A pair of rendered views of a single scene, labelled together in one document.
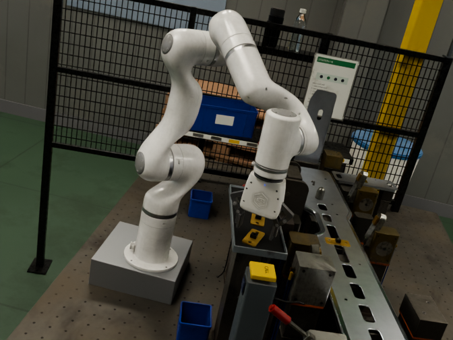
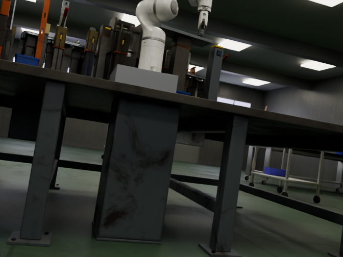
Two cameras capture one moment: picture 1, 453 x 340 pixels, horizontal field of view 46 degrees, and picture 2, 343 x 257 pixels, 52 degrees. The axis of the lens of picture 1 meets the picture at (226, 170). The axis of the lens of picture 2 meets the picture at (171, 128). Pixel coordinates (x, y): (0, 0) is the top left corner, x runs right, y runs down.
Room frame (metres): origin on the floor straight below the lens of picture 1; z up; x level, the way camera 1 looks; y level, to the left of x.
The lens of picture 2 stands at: (2.06, 1.93, 0.46)
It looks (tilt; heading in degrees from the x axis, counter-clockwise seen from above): 3 degrees up; 250
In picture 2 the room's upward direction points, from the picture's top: 8 degrees clockwise
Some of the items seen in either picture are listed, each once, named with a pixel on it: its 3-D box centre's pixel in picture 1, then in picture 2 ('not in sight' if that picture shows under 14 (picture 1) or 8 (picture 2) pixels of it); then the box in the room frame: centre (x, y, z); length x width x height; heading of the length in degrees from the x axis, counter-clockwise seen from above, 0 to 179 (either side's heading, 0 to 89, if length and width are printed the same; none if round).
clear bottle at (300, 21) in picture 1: (298, 30); not in sight; (2.70, -0.20, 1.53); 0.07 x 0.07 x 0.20
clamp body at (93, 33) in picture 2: not in sight; (88, 62); (1.87, -0.18, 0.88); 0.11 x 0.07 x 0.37; 96
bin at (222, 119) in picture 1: (222, 115); not in sight; (2.46, 0.07, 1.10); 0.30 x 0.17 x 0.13; 103
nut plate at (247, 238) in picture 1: (253, 235); not in sight; (1.22, -0.10, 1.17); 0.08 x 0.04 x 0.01; 162
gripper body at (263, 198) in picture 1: (265, 191); (202, 20); (1.22, -0.11, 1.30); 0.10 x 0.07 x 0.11; 72
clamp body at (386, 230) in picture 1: (374, 272); not in sight; (1.68, -0.60, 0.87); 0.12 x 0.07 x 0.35; 96
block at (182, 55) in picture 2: (238, 286); (177, 72); (1.34, -0.11, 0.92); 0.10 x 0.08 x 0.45; 6
